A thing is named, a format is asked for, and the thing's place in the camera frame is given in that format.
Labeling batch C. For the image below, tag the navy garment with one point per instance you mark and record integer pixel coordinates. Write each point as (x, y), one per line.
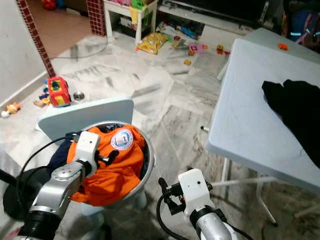
(60, 155)

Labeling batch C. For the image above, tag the pink foam tile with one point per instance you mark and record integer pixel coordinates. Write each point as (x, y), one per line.
(197, 48)

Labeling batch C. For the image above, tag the white television console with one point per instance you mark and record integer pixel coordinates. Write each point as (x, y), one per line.
(215, 17)

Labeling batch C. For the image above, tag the small orange toy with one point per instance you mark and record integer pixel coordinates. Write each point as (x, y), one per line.
(283, 46)

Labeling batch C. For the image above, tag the red toy house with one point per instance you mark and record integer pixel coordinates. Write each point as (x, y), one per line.
(59, 92)

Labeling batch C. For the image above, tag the black floor stand round base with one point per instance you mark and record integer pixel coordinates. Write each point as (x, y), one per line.
(17, 200)

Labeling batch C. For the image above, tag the orange toy figure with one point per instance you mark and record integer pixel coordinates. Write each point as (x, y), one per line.
(12, 107)

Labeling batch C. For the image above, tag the white table leg black cap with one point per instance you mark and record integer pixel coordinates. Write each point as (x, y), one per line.
(204, 129)

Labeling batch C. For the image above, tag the blue pink backpack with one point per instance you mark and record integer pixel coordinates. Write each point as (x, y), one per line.
(302, 25)

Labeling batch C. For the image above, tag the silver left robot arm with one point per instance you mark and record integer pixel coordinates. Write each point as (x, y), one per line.
(60, 190)

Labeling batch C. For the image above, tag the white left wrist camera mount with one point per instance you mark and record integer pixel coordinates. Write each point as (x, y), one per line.
(87, 145)

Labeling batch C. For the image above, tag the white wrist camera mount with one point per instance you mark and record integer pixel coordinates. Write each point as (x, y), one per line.
(87, 145)
(195, 190)

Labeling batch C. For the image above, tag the round grey laundry basket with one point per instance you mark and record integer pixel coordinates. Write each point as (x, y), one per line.
(150, 162)

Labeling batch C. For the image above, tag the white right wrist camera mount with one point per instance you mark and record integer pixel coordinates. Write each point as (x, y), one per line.
(195, 190)

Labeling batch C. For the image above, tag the orange shirt round logo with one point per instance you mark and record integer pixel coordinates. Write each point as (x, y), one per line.
(115, 180)

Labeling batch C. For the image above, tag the orange yellow toy block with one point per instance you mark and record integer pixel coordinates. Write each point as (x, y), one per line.
(222, 49)

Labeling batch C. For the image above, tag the person's bare foot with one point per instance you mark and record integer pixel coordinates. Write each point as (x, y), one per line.
(14, 235)

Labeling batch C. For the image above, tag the small white side table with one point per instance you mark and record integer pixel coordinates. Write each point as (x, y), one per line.
(115, 6)

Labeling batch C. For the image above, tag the pale blue plastic child chair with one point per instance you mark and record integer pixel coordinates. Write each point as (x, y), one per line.
(85, 112)

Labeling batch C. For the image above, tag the yellow printed pillow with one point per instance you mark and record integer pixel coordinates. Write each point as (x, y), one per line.
(152, 43)

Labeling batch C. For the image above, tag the black shirt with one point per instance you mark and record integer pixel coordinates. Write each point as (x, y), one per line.
(297, 115)

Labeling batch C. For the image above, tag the black television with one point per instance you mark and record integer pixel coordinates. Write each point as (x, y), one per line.
(220, 4)

